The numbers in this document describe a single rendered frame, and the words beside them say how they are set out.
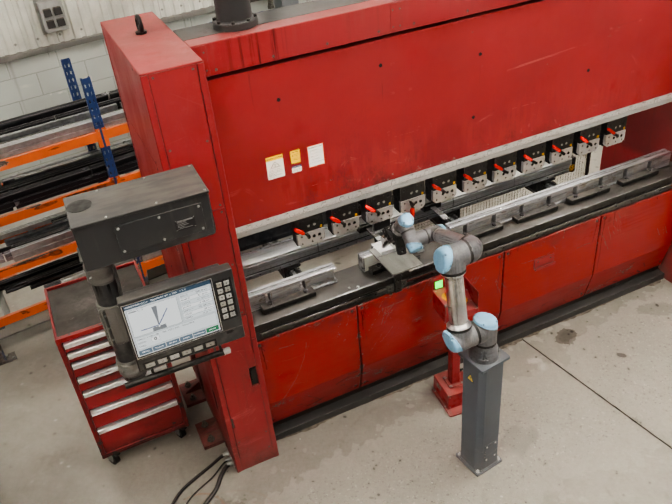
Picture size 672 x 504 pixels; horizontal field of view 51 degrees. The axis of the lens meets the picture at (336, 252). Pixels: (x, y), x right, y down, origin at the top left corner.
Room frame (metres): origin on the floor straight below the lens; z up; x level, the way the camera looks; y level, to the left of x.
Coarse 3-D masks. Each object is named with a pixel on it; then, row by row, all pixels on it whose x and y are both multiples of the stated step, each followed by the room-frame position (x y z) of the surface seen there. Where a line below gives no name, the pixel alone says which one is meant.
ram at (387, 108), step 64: (576, 0) 3.63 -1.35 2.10; (640, 0) 3.80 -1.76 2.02; (320, 64) 3.09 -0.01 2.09; (384, 64) 3.21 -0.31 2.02; (448, 64) 3.34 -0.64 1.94; (512, 64) 3.49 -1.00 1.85; (576, 64) 3.65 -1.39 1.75; (640, 64) 3.83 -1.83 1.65; (256, 128) 2.96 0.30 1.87; (320, 128) 3.07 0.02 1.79; (384, 128) 3.20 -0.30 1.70; (448, 128) 3.34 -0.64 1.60; (512, 128) 3.50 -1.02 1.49; (576, 128) 3.67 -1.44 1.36; (256, 192) 2.94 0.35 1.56; (320, 192) 3.06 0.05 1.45; (384, 192) 3.20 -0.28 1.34
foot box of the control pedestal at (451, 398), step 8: (440, 376) 3.05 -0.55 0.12; (440, 384) 2.99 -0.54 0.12; (440, 392) 2.98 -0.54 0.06; (448, 392) 2.92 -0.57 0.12; (456, 392) 2.91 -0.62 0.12; (440, 400) 2.96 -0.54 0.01; (448, 400) 2.88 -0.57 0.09; (456, 400) 2.90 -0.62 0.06; (448, 408) 2.88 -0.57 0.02; (456, 408) 2.89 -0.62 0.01
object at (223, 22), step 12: (216, 0) 3.04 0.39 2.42; (228, 0) 3.02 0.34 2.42; (240, 0) 3.03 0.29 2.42; (216, 12) 3.06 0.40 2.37; (228, 12) 3.02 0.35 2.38; (240, 12) 3.03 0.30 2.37; (216, 24) 3.03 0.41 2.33; (228, 24) 3.01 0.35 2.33; (240, 24) 3.00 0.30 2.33; (252, 24) 3.03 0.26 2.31
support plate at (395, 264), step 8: (376, 256) 3.11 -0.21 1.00; (384, 256) 3.10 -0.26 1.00; (392, 256) 3.10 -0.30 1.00; (400, 256) 3.09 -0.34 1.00; (408, 256) 3.08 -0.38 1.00; (384, 264) 3.03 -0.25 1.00; (392, 264) 3.02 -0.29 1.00; (400, 264) 3.02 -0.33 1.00; (408, 264) 3.01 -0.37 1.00; (416, 264) 3.00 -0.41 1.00; (392, 272) 2.95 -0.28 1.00; (400, 272) 2.95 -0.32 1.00
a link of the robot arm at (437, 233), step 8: (440, 224) 2.96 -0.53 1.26; (432, 232) 2.90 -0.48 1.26; (440, 232) 2.85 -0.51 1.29; (448, 232) 2.80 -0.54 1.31; (432, 240) 2.90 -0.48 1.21; (440, 240) 2.81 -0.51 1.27; (448, 240) 2.75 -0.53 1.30; (456, 240) 2.70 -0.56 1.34; (472, 240) 2.58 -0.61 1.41; (472, 248) 2.54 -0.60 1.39; (480, 248) 2.56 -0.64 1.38; (480, 256) 2.56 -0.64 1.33
